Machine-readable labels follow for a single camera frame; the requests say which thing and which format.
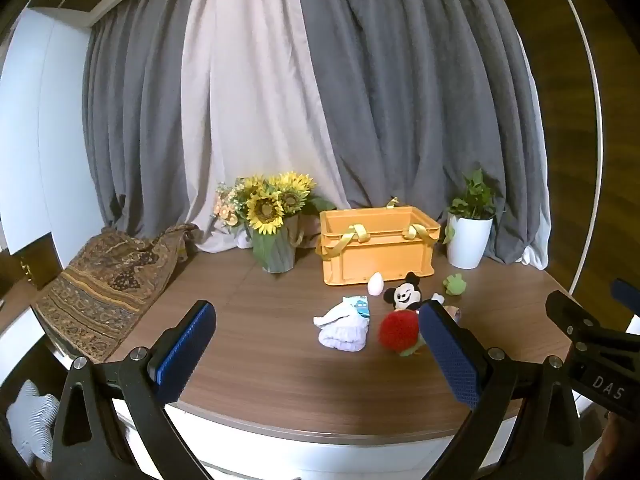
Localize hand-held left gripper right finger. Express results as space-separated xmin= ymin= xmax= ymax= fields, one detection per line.
xmin=418 ymin=300 xmax=586 ymax=480

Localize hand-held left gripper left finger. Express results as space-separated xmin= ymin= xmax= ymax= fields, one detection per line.
xmin=50 ymin=300 xmax=218 ymax=480

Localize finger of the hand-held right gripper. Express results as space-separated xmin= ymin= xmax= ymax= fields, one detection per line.
xmin=545 ymin=290 xmax=601 ymax=353
xmin=610 ymin=278 xmax=640 ymax=317

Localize black and white mouse plush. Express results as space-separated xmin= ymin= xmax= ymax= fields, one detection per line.
xmin=384 ymin=271 xmax=446 ymax=311

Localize white socks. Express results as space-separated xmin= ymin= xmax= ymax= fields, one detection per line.
xmin=313 ymin=296 xmax=372 ymax=352

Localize yellow plastic storage box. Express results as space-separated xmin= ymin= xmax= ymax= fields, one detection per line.
xmin=316 ymin=199 xmax=442 ymax=287

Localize red fluffy plush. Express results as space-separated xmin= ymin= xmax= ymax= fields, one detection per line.
xmin=377 ymin=310 xmax=427 ymax=358

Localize white sheer curtain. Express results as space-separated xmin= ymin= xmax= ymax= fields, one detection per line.
xmin=520 ymin=60 xmax=550 ymax=270

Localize brown patterned cloth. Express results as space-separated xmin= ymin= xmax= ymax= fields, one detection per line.
xmin=35 ymin=224 xmax=201 ymax=363

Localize white plant pot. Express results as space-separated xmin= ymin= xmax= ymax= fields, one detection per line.
xmin=446 ymin=212 xmax=494 ymax=269

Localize grey-green flower vase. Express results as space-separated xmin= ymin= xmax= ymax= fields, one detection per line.
xmin=248 ymin=214 xmax=305 ymax=274

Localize green pothos plant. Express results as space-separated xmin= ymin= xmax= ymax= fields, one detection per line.
xmin=442 ymin=169 xmax=503 ymax=246

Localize pink flower bouquet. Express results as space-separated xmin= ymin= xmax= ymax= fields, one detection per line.
xmin=212 ymin=182 xmax=251 ymax=235

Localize striped white pillow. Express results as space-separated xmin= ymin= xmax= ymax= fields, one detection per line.
xmin=6 ymin=380 xmax=61 ymax=463

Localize sunflower bouquet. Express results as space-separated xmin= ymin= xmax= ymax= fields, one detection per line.
xmin=235 ymin=172 xmax=337 ymax=241

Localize grey curtain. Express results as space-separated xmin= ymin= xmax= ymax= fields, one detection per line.
xmin=292 ymin=0 xmax=546 ymax=267
xmin=82 ymin=0 xmax=221 ymax=241

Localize white wardrobe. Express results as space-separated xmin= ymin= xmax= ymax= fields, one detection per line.
xmin=0 ymin=7 xmax=108 ymax=256

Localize beige curtain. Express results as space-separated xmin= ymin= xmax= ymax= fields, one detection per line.
xmin=180 ymin=0 xmax=351 ymax=256

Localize wooden drawer with brass handle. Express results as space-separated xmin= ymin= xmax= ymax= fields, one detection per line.
xmin=0 ymin=232 xmax=66 ymax=303

